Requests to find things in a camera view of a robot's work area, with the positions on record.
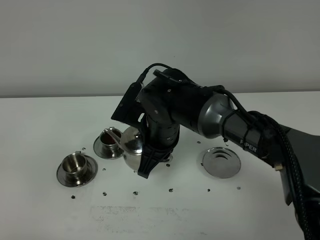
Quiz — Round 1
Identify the black camera cable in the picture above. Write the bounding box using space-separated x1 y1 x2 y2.
138 63 176 85

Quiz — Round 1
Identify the far steel saucer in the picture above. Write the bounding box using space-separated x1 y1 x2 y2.
93 137 124 160

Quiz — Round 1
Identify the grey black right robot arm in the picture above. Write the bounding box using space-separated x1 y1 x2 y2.
138 69 320 240

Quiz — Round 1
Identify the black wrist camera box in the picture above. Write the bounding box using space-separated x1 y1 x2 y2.
111 82 145 129

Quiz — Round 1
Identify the steel teapot saucer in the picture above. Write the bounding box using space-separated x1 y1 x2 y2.
202 147 241 179

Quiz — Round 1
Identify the stainless steel teapot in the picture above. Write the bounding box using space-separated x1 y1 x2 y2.
104 126 143 172

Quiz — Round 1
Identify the far steel teacup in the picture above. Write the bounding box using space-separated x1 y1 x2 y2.
99 128 121 155

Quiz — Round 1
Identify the near steel teacup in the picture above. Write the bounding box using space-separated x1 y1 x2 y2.
61 152 88 180

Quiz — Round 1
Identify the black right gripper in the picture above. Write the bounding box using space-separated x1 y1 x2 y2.
137 114 180 179

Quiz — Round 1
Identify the near steel saucer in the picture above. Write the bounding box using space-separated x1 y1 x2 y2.
56 151 98 188

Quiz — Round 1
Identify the steel teacup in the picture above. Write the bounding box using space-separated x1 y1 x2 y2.
99 128 121 155
61 152 88 180

